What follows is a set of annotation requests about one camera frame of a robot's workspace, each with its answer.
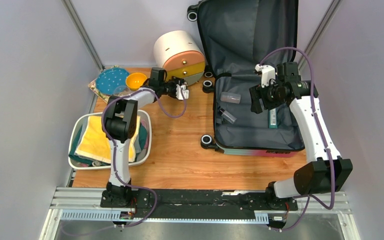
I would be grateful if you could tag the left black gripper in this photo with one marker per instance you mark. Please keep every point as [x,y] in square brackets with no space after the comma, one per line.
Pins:
[175,81]

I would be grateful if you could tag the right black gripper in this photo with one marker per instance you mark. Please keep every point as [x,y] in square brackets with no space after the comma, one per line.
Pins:
[256,91]

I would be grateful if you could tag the round pastel drawer cabinet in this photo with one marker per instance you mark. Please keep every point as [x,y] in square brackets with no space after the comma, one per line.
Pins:
[177,53]

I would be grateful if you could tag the pink and teal kids suitcase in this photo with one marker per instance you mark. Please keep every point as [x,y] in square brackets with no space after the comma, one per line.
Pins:
[236,35]

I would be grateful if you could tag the yellow towel white trim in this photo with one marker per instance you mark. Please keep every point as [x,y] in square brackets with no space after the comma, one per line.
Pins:
[95,146]

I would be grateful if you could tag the white plastic basin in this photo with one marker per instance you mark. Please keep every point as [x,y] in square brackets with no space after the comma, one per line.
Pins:
[79,163]

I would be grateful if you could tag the grey garment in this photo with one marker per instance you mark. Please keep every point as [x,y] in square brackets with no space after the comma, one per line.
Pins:
[83,123]

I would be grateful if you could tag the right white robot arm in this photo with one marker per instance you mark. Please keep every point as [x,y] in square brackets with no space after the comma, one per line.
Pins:
[325,171]

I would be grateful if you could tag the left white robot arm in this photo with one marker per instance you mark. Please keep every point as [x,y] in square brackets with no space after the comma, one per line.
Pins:
[119,122]

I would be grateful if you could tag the teal tube with barcode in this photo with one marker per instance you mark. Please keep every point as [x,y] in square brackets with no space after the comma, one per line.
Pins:
[272,119]

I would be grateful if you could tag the small clear dark-capped bottle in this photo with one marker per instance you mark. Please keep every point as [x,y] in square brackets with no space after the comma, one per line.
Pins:
[227,116]

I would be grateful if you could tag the yellow bowl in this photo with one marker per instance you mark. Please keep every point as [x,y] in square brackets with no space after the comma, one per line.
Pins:
[135,80]

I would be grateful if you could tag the clear glass cup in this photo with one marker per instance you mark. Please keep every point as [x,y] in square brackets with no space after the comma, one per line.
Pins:
[121,90]

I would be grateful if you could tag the blue polka dot plate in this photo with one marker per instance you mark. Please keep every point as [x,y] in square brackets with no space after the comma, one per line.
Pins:
[114,78]

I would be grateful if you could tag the floral patterned placemat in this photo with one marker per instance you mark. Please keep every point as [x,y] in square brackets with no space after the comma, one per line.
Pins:
[101,92]

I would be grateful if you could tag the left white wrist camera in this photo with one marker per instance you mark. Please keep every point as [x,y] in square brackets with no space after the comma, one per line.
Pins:
[182,92]

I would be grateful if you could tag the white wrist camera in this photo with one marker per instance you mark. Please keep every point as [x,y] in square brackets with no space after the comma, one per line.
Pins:
[267,74]
[182,92]

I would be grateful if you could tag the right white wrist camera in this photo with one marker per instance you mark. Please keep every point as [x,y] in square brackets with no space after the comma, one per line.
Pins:
[267,74]

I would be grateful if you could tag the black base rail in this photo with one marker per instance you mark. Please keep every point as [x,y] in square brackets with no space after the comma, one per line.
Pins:
[198,205]

